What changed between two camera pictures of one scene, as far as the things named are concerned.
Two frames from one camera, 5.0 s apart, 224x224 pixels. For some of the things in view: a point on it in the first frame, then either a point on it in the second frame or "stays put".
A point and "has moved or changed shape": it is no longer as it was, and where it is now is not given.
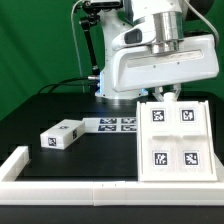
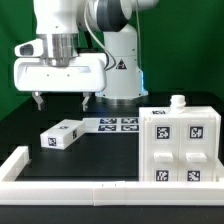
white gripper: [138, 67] → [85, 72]
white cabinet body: [175, 142] has moved or changed shape
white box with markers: [61, 134] stays put
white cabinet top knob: [169, 97] → [177, 103]
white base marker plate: [110, 125] stays put
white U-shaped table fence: [26, 191] stays put
